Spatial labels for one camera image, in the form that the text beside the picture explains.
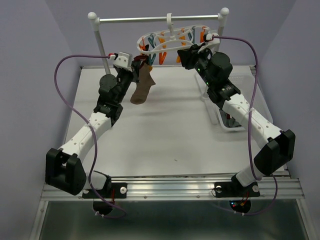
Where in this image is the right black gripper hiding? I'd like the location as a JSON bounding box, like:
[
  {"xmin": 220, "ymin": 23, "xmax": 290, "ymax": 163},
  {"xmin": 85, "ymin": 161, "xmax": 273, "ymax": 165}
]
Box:
[{"xmin": 177, "ymin": 42, "xmax": 215, "ymax": 88}]

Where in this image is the maroon white striped sock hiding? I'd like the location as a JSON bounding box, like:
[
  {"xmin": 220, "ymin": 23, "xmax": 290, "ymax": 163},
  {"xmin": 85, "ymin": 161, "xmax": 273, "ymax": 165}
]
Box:
[{"xmin": 130, "ymin": 55, "xmax": 156, "ymax": 105}]

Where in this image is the white round clip hanger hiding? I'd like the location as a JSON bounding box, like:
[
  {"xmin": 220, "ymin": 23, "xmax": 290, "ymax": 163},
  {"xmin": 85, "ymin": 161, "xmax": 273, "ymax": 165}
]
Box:
[{"xmin": 136, "ymin": 13, "xmax": 218, "ymax": 64}]

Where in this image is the yellow orange clothes peg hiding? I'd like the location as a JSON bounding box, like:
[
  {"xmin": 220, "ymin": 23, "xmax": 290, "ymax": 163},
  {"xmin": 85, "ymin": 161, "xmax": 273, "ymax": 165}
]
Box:
[{"xmin": 158, "ymin": 52, "xmax": 167, "ymax": 65}]

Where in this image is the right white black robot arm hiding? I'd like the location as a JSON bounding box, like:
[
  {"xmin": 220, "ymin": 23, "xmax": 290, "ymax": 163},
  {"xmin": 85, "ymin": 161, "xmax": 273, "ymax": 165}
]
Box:
[{"xmin": 177, "ymin": 44, "xmax": 296, "ymax": 198}]

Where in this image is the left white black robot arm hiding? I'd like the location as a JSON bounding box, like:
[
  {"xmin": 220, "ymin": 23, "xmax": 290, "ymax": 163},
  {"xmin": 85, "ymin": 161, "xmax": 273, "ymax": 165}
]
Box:
[{"xmin": 45, "ymin": 60, "xmax": 141, "ymax": 196}]

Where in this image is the teal clothes peg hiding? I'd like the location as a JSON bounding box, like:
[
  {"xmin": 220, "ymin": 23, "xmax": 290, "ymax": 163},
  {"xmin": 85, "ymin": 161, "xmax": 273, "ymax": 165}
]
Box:
[{"xmin": 148, "ymin": 53, "xmax": 157, "ymax": 66}]

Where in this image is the white plastic laundry basket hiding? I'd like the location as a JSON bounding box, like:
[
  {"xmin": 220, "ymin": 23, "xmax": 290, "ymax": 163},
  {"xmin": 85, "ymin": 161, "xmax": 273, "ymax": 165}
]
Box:
[{"xmin": 214, "ymin": 72, "xmax": 271, "ymax": 132}]

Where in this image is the white clothes drying rack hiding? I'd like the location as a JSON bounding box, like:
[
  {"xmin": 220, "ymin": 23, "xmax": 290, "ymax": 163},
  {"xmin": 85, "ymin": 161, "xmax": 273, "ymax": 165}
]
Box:
[{"xmin": 87, "ymin": 8, "xmax": 229, "ymax": 76}]

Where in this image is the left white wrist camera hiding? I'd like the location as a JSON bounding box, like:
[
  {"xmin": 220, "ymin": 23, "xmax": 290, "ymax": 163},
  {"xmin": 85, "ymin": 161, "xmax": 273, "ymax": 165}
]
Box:
[{"xmin": 108, "ymin": 52, "xmax": 133, "ymax": 72}]

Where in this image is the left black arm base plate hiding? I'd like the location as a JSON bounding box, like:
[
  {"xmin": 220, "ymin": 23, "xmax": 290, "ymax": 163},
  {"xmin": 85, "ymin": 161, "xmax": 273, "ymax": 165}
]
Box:
[{"xmin": 82, "ymin": 182, "xmax": 128, "ymax": 199}]

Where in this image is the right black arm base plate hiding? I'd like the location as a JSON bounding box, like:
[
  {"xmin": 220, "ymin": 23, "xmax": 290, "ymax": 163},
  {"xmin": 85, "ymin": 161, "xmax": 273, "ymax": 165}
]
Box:
[{"xmin": 213, "ymin": 181, "xmax": 261, "ymax": 198}]

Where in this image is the aluminium rail frame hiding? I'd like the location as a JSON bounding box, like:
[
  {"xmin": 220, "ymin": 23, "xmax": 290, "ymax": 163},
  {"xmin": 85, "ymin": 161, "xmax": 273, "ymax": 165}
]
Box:
[{"xmin": 29, "ymin": 171, "xmax": 317, "ymax": 240}]

